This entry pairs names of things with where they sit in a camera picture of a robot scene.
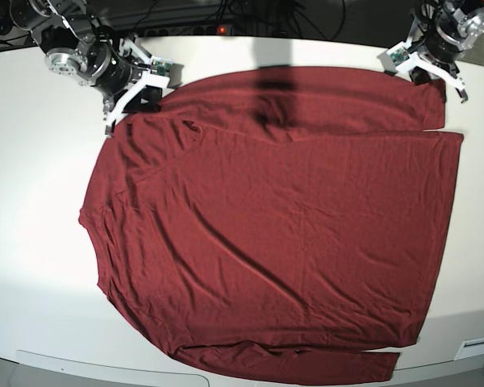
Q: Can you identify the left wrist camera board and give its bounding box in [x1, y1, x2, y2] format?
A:
[378, 42, 411, 73]

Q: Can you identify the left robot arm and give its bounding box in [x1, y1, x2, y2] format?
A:
[396, 1, 484, 102]

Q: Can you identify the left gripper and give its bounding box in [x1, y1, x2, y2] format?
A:
[403, 16, 469, 102]

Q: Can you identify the dark red long-sleeve shirt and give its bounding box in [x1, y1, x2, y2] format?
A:
[79, 67, 463, 385]

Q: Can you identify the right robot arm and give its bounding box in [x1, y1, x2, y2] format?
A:
[10, 1, 173, 136]

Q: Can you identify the power strip with red switch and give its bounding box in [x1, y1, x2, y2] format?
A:
[142, 23, 234, 37]

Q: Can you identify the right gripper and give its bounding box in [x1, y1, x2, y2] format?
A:
[100, 37, 169, 137]

